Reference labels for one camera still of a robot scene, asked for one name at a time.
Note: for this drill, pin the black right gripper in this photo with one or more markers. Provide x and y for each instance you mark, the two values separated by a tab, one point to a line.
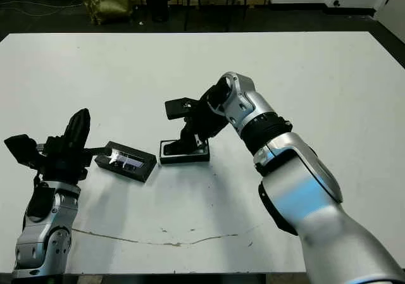
205	119

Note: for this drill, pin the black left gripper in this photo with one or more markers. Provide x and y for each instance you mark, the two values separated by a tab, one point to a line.
63	167

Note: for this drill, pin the slim black camera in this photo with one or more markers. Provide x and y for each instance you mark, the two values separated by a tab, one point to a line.
168	150

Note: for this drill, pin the glossy black box lid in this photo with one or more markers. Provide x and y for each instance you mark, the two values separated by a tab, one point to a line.
126	162

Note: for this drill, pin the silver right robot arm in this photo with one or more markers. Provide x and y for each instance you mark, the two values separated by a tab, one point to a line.
300	201

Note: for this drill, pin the black box with white insert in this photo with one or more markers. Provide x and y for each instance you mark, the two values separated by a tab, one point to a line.
185	160

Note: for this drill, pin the yellow-green sack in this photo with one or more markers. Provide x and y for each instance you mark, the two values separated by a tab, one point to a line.
106	1

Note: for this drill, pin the black trash bin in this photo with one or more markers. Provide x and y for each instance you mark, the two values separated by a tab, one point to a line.
157	4

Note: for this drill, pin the white door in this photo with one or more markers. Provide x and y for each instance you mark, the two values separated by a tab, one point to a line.
395	7

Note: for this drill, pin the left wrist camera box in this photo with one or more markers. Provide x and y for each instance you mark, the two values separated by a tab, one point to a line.
19	151

